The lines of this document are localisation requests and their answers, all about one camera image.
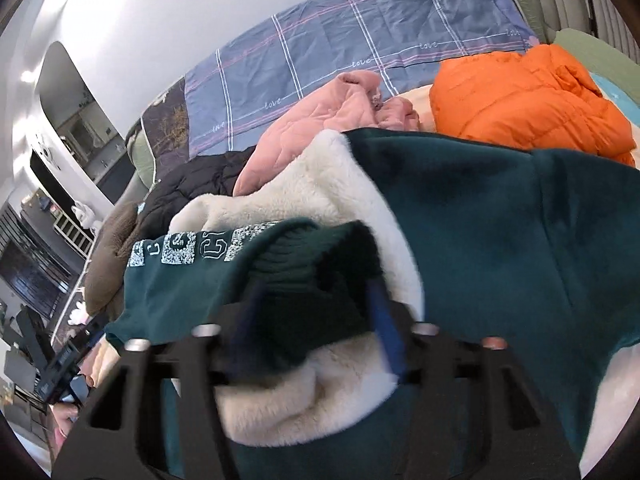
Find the person's left hand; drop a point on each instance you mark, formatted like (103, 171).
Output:
(64, 420)

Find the black quilted jacket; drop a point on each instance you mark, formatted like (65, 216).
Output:
(200, 185)

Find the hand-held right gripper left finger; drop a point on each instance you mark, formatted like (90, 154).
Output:
(252, 320)

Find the green pillow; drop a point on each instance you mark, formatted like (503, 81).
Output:
(595, 52)

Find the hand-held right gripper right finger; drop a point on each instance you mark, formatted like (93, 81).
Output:
(386, 332)

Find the teal printed cloth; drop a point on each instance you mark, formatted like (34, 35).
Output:
(612, 95)

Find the blue plaid duvet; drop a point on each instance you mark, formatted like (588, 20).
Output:
(350, 45)

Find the white figurine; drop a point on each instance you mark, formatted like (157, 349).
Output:
(84, 214)

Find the orange puffer jacket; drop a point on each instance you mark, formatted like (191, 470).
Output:
(525, 100)

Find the dark green fleece-lined sweatshirt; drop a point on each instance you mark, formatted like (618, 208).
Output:
(500, 235)

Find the beige blanket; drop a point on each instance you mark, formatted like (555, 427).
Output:
(617, 385)

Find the pink quilted jacket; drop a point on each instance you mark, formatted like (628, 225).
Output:
(310, 130)

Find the black cabinet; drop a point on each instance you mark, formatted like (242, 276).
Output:
(32, 267)

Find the brown garment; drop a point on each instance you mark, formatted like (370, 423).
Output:
(107, 260)

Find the dark tree-print blanket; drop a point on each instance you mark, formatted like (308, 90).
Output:
(165, 125)

